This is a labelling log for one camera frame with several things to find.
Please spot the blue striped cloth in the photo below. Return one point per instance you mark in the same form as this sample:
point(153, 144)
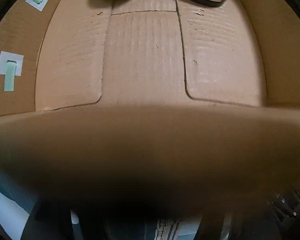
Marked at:
point(11, 189)

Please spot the printed cardboard box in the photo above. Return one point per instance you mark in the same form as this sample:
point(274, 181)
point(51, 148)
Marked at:
point(151, 106)

